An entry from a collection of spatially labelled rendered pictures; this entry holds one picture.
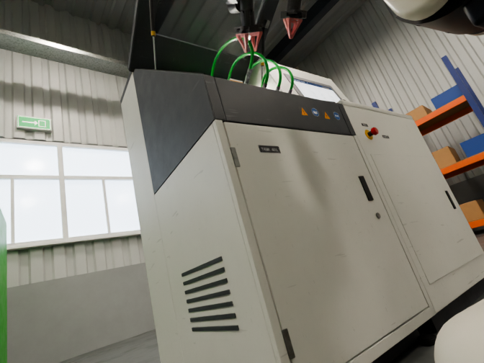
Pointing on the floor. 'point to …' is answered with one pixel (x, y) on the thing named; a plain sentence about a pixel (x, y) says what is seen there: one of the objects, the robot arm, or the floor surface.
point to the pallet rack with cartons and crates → (450, 160)
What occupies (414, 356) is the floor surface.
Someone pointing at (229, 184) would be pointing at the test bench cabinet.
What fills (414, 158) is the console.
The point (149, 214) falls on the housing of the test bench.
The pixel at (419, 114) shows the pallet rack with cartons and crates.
